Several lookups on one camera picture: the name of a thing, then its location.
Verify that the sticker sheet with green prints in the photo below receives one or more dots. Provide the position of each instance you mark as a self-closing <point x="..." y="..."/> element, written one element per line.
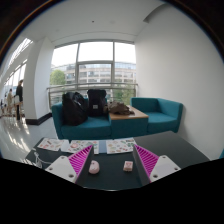
<point x="120" y="146"/>

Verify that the brown jacket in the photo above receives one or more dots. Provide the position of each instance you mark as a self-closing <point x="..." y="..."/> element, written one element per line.
<point x="119" y="108"/>

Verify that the empty teal sofa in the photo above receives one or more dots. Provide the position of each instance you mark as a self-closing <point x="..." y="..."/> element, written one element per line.
<point x="165" y="116"/>

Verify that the metal window railing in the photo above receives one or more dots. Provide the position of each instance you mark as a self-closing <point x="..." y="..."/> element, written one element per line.
<point x="63" y="86"/>

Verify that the person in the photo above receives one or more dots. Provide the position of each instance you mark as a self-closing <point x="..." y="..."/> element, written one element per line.
<point x="10" y="99"/>
<point x="19" y="93"/>

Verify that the black backpack with label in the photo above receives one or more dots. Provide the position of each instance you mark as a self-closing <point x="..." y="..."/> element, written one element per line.
<point x="96" y="103"/>

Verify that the teal side table, wooden top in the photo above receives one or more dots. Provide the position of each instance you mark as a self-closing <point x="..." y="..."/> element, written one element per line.
<point x="128" y="127"/>

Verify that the teal sofa with backpacks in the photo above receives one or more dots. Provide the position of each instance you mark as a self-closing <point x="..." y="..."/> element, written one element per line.
<point x="90" y="128"/>

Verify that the large black backpack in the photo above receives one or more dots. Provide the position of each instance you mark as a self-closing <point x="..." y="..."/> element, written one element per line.
<point x="75" y="109"/>

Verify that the pink power strip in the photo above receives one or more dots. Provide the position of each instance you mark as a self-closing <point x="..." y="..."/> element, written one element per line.
<point x="94" y="167"/>

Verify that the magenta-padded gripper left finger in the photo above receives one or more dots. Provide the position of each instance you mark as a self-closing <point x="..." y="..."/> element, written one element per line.
<point x="63" y="167"/>

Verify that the small sticker sheet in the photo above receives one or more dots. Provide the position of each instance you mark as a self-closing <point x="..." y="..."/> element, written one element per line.
<point x="50" y="144"/>

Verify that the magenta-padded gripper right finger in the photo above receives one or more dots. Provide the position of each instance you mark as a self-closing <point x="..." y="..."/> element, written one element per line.
<point x="165" y="167"/>

